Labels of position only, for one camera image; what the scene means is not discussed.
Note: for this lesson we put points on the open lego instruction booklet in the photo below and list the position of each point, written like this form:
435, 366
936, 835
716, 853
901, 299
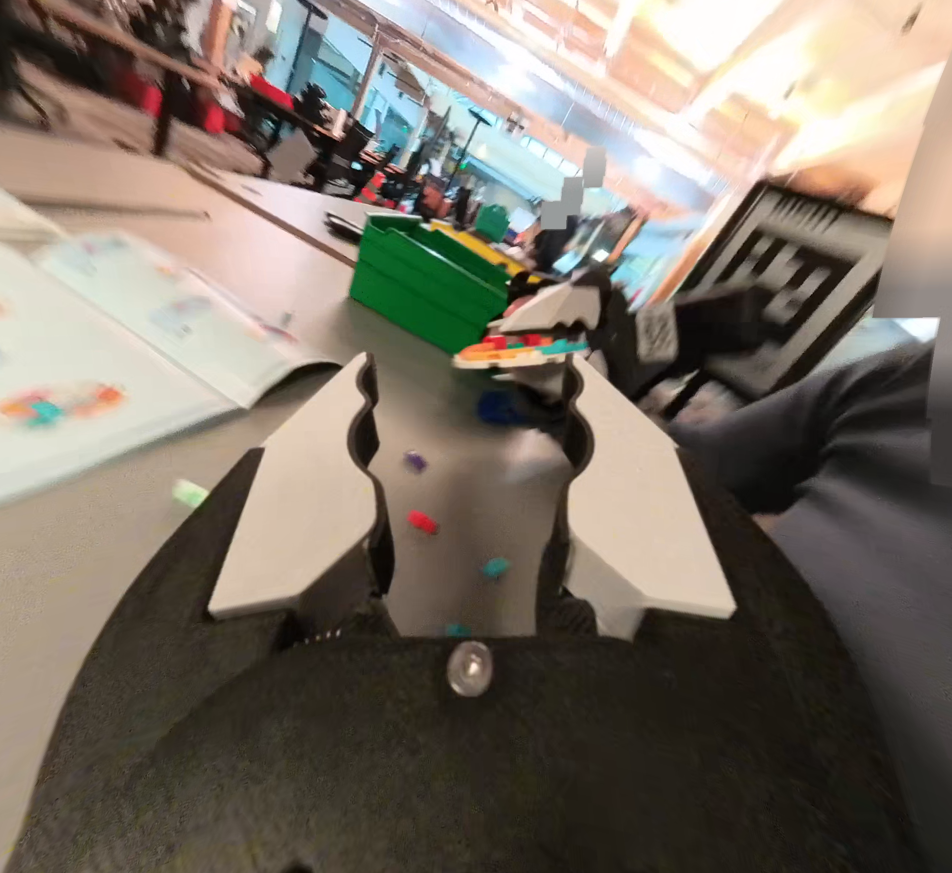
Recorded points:
111, 367

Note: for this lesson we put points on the yellow plastic bin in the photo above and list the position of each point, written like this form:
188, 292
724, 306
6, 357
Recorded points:
483, 248

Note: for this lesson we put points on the instruction booklet with picture cover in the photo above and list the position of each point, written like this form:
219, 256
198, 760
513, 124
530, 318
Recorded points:
26, 218

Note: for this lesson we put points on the red lego brick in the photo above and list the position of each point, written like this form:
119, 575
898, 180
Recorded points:
422, 523

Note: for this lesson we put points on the colourful lego plate model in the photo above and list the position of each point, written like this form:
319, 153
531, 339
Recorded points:
520, 351

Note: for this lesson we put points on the black framed marker sign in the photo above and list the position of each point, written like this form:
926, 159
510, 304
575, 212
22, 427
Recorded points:
796, 256

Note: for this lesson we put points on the teal lego brick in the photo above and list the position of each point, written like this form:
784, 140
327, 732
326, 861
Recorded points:
457, 630
496, 568

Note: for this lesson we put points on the blue lego brick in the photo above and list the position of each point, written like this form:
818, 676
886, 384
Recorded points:
500, 408

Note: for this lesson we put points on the mint green lego brick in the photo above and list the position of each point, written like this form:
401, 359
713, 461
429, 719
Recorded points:
190, 494

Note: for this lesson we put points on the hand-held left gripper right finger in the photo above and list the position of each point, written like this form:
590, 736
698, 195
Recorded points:
647, 516

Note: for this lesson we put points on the purple lego brick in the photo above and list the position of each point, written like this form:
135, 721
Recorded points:
416, 462

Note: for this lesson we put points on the person's right forearm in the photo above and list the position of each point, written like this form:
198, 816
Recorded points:
803, 434

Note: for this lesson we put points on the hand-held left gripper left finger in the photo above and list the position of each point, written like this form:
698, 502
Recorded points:
297, 508

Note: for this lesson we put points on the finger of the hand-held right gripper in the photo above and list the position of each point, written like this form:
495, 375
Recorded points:
549, 381
550, 308

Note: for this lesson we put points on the small green plastic bin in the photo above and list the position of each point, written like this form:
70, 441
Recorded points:
492, 220

